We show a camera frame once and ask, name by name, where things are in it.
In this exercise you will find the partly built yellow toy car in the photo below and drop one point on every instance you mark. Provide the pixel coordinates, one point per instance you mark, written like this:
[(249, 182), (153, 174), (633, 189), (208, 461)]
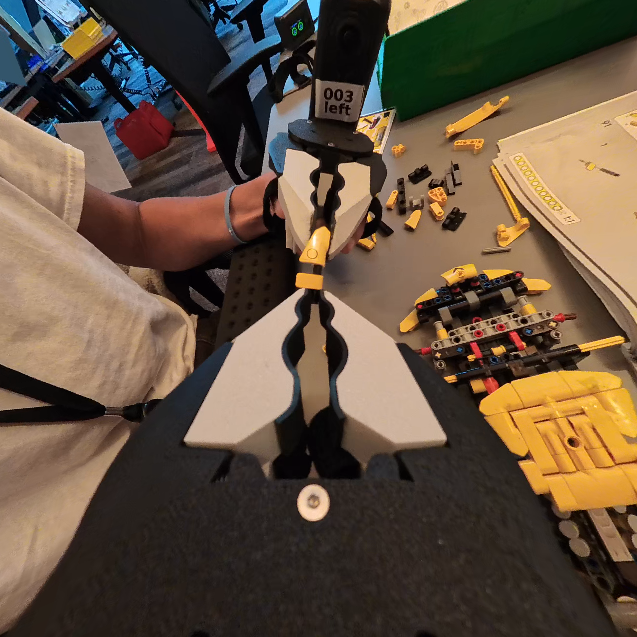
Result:
[(562, 428)]

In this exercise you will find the blue-grey wristband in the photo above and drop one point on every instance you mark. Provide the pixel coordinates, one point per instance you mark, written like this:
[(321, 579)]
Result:
[(230, 214)]

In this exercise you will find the black device green display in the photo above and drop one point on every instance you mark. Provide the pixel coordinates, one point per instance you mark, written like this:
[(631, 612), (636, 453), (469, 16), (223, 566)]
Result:
[(296, 27)]

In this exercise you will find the red bag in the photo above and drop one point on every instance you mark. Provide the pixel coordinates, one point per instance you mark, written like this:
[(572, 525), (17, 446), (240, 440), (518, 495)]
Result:
[(144, 132)]

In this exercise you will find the black office chair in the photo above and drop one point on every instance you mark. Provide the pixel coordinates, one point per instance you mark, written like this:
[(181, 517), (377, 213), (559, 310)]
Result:
[(174, 49)]

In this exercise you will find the person's left forearm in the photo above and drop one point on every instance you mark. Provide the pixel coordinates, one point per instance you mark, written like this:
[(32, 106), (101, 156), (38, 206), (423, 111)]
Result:
[(149, 224)]

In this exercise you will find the scattered loose brick pieces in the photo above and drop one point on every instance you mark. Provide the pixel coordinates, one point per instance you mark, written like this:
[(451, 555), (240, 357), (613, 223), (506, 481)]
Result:
[(438, 196)]

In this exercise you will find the orange traffic cone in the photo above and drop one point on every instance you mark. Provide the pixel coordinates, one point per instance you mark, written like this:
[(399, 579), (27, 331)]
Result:
[(201, 132)]

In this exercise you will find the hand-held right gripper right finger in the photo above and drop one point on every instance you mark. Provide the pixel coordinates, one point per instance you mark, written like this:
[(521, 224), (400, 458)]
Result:
[(388, 398)]

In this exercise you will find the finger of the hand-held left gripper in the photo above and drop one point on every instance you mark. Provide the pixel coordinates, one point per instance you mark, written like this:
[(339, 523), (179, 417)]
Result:
[(293, 194), (356, 199)]

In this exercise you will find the white paper sheet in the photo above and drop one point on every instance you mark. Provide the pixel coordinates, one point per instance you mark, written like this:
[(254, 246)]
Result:
[(94, 154)]

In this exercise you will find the yellow box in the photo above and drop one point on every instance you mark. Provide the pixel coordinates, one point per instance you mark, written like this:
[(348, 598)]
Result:
[(84, 40)]

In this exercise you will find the small yellow curved panel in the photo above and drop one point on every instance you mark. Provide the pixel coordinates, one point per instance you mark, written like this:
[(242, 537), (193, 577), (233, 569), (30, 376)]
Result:
[(314, 246)]

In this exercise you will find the green storage bin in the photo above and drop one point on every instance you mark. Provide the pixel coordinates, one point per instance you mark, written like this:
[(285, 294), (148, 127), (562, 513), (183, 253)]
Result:
[(497, 59)]

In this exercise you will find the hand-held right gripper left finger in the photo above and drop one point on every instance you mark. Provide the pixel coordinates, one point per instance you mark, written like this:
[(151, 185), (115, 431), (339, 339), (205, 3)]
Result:
[(239, 398)]

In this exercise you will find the yellow curved liftarm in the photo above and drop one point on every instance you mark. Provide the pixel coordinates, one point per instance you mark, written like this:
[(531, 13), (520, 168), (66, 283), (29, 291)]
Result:
[(473, 119)]

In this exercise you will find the black perforated foam pad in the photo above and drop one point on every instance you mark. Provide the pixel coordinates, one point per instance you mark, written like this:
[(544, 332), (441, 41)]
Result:
[(254, 288)]

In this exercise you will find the open instruction booklet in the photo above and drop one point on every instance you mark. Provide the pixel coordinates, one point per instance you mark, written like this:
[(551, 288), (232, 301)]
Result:
[(572, 164)]

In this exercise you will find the white paper sheets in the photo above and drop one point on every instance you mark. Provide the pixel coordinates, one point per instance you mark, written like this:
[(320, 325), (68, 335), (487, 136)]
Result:
[(423, 15)]

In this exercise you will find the person's left hand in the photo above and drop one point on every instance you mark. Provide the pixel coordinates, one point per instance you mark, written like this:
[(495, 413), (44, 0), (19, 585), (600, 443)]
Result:
[(251, 209)]

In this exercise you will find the yellow rod with connector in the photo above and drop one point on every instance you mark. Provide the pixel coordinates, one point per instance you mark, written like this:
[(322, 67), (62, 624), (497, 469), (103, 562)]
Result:
[(512, 231)]

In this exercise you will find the grey axle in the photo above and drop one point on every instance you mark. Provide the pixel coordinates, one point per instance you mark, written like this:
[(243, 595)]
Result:
[(496, 250)]

